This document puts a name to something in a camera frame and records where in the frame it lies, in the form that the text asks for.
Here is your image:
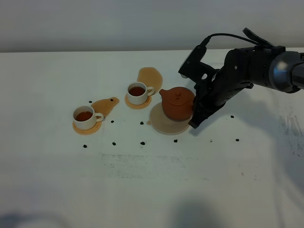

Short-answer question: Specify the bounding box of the orange coaster under cup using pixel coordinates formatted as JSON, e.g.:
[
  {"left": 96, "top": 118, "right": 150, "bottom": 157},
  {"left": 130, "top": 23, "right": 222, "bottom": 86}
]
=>
[
  {"left": 72, "top": 122, "right": 102, "bottom": 135},
  {"left": 124, "top": 93, "right": 152, "bottom": 110}
]

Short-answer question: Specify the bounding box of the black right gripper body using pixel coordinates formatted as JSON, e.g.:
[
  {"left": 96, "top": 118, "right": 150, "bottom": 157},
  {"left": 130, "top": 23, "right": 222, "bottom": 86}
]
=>
[{"left": 193, "top": 46, "right": 285, "bottom": 114}]

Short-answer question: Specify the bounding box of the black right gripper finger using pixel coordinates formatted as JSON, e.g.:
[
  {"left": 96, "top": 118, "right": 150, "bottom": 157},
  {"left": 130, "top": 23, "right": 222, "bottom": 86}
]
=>
[{"left": 188, "top": 102, "right": 225, "bottom": 129}]

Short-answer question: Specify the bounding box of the orange coaster under back cup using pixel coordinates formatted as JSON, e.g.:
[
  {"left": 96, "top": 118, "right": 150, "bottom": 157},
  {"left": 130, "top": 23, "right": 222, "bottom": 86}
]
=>
[{"left": 124, "top": 93, "right": 152, "bottom": 110}]

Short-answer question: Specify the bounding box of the spilled tea puddle front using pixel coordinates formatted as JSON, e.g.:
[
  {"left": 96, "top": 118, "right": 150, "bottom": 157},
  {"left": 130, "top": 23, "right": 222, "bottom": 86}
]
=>
[{"left": 91, "top": 97, "right": 120, "bottom": 117}]

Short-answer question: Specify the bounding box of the spilled tea puddle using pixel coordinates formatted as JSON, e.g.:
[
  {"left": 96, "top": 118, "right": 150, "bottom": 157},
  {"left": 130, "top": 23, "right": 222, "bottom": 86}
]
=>
[
  {"left": 91, "top": 97, "right": 120, "bottom": 117},
  {"left": 137, "top": 67, "right": 163, "bottom": 94}
]

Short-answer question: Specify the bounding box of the beige round teapot saucer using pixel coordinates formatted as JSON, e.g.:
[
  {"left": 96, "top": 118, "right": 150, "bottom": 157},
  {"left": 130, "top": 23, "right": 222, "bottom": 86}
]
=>
[{"left": 149, "top": 103, "right": 190, "bottom": 135}]

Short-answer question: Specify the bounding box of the spilled tea puddle back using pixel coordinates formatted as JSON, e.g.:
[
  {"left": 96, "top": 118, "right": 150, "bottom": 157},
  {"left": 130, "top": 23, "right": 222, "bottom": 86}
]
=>
[{"left": 137, "top": 67, "right": 163, "bottom": 94}]

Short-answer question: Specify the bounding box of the white empty teacup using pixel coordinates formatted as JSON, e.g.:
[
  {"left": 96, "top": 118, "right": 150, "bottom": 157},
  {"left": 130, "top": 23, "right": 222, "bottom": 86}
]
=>
[{"left": 73, "top": 105, "right": 105, "bottom": 130}]

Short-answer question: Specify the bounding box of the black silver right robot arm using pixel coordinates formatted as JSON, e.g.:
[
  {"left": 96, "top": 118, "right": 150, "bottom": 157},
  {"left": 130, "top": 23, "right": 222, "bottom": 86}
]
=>
[{"left": 189, "top": 46, "right": 304, "bottom": 128}]

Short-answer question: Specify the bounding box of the white teacup with tea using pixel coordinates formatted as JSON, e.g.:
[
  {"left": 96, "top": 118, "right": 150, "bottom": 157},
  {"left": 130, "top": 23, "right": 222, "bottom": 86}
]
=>
[{"left": 126, "top": 82, "right": 154, "bottom": 105}]

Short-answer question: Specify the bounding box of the orange coaster under front cup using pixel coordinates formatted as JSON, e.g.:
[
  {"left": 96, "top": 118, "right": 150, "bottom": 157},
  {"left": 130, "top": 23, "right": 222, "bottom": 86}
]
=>
[{"left": 72, "top": 122, "right": 102, "bottom": 135}]

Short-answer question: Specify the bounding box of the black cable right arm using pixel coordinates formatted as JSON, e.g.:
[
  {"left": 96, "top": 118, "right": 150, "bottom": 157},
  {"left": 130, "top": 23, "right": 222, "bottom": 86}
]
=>
[{"left": 206, "top": 27, "right": 276, "bottom": 48}]

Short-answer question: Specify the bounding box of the brown clay teapot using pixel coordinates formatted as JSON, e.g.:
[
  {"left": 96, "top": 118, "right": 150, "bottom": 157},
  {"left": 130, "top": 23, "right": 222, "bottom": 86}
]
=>
[{"left": 159, "top": 87, "right": 195, "bottom": 121}]

